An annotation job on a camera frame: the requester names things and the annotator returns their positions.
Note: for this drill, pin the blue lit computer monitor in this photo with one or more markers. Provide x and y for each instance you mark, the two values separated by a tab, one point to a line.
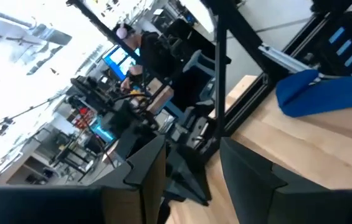
118	62

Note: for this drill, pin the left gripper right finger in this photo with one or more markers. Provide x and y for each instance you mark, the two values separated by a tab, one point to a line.
247	174

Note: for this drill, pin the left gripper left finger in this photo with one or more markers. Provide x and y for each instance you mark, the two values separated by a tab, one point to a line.
147	168

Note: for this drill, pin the blue cloth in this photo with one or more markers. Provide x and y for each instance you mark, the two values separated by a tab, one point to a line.
319	96

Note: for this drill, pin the black panel with blue strips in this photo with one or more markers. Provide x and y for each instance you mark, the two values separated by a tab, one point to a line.
347	49

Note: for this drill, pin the white LED strip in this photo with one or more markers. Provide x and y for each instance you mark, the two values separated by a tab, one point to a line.
288	60

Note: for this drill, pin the person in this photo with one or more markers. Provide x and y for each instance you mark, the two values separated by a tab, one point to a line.
154	53

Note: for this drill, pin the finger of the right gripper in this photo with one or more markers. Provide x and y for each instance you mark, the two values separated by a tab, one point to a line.
175	193
185	168

